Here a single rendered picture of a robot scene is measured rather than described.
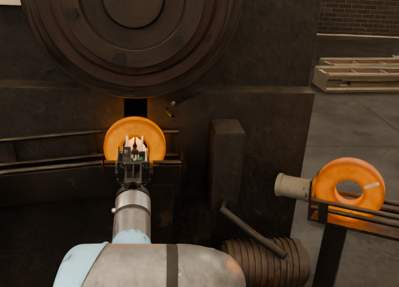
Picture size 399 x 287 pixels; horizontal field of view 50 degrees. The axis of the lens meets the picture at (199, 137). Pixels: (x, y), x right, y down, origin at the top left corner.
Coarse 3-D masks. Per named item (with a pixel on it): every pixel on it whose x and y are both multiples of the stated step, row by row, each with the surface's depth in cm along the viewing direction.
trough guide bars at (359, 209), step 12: (348, 192) 105; (312, 204) 104; (324, 204) 102; (336, 204) 100; (348, 204) 99; (396, 204) 100; (324, 216) 103; (348, 216) 100; (360, 216) 98; (384, 216) 96; (396, 216) 94
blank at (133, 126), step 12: (120, 120) 107; (132, 120) 105; (144, 120) 106; (108, 132) 106; (120, 132) 105; (132, 132) 106; (144, 132) 106; (156, 132) 106; (108, 144) 106; (120, 144) 107; (156, 144) 108; (108, 156) 108; (156, 156) 109
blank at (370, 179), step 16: (336, 160) 100; (352, 160) 98; (320, 176) 101; (336, 176) 100; (352, 176) 98; (368, 176) 97; (320, 192) 103; (336, 192) 103; (368, 192) 98; (384, 192) 97; (336, 208) 102; (368, 208) 99
